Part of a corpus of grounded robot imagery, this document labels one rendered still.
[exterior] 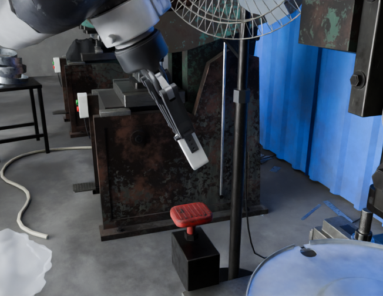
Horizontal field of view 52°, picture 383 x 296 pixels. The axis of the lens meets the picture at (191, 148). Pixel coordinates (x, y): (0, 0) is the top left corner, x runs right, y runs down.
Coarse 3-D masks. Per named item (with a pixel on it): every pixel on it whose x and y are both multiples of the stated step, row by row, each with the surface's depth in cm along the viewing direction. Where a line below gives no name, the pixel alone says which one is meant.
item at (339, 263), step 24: (312, 240) 57; (336, 240) 57; (264, 264) 52; (288, 264) 52; (312, 264) 52; (336, 264) 52; (360, 264) 52; (264, 288) 48; (288, 288) 48; (312, 288) 48; (336, 288) 47; (360, 288) 47
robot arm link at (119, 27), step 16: (128, 0) 51; (144, 0) 53; (160, 0) 58; (96, 16) 52; (112, 16) 52; (128, 16) 52; (144, 16) 53; (112, 32) 53; (128, 32) 53; (144, 32) 55
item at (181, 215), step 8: (176, 208) 71; (184, 208) 71; (192, 208) 71; (200, 208) 71; (208, 208) 71; (176, 216) 69; (184, 216) 69; (192, 216) 68; (200, 216) 69; (208, 216) 69; (176, 224) 68; (184, 224) 67; (192, 224) 68; (200, 224) 69; (192, 232) 71
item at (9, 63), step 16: (0, 48) 299; (0, 64) 281; (16, 64) 287; (0, 80) 291; (16, 80) 295; (32, 80) 306; (32, 96) 325; (32, 112) 330; (0, 128) 320; (48, 144) 308
